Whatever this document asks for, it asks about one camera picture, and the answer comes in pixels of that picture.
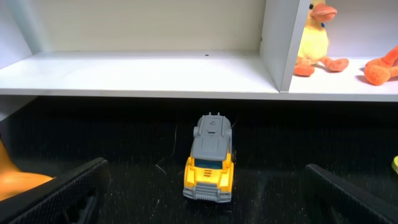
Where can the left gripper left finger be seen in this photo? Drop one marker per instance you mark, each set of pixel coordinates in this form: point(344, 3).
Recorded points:
point(53, 199)

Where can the yellow plush duck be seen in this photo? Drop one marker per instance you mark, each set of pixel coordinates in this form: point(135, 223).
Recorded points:
point(314, 40)

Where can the grey and yellow toy truck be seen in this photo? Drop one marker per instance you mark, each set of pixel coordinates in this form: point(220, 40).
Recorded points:
point(210, 161)

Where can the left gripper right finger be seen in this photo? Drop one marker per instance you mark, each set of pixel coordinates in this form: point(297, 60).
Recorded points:
point(342, 199)

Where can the yellow rattle drum toy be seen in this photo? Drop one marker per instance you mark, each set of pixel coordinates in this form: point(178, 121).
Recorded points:
point(395, 165)

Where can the white plush duck with hat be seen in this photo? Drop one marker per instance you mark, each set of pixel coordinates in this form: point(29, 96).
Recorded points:
point(381, 70)

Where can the yellow rubber duck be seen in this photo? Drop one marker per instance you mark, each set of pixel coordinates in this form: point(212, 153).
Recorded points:
point(15, 183)

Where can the white shelf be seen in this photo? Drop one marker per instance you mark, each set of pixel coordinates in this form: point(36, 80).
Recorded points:
point(140, 71)

